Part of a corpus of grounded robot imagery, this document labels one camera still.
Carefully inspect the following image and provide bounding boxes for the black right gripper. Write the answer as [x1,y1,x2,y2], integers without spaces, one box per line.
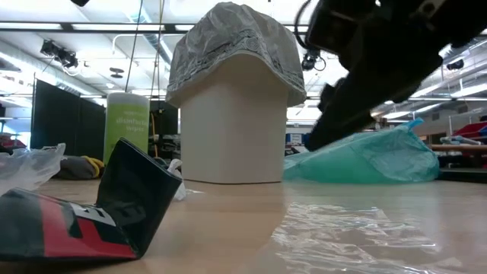
[303,22,445,152]

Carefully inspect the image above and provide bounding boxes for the teal plastic trash bag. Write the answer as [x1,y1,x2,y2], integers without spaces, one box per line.
[282,116,441,185]

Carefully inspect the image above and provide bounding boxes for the white plastic trash bin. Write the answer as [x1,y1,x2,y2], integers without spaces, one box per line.
[179,52,289,185]

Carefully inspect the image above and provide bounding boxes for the grey plastic bin liner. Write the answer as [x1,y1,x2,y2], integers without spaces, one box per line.
[165,1,307,109]

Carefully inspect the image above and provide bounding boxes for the black red snack wrapper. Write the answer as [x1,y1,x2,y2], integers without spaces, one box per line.
[0,137,184,264]

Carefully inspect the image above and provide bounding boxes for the white grey wrapper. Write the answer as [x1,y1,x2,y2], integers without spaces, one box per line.
[0,142,66,193]

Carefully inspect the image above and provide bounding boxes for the wooden stick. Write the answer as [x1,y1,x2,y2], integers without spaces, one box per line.
[429,143,487,155]

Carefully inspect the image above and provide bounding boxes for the white plastic pipes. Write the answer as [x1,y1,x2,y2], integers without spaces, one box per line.
[439,135,483,147]

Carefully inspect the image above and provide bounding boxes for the green disinfecting wipes canister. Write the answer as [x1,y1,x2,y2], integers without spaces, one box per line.
[103,91,151,165]

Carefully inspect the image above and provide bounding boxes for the black ceiling spotlight fixture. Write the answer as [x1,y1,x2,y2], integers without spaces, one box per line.
[39,39,80,70]

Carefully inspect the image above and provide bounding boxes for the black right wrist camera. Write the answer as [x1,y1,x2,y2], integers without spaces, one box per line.
[305,0,384,56]

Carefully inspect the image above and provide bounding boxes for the grey pouch with yellow strap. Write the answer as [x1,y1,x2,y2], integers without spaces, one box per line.
[54,154,106,181]

